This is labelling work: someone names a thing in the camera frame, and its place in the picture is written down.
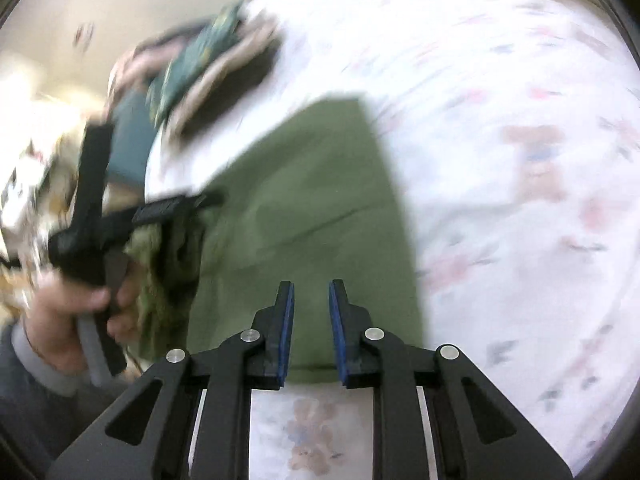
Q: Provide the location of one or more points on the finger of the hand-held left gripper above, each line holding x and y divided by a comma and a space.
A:
92, 175
165, 207

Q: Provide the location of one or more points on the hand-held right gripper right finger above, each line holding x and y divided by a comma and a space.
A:
337, 340

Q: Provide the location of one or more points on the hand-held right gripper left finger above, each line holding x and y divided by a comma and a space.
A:
286, 330

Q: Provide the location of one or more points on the green pants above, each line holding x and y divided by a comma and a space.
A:
310, 200

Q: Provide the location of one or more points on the person's left forearm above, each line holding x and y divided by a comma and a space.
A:
35, 400

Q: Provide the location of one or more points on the person's left hand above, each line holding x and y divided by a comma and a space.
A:
55, 325

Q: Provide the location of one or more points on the teal sofa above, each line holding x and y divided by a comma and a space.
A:
132, 140

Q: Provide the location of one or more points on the folded camouflage garment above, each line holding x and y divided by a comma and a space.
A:
200, 55

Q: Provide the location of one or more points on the folded beige patterned garment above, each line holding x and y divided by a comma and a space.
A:
235, 62

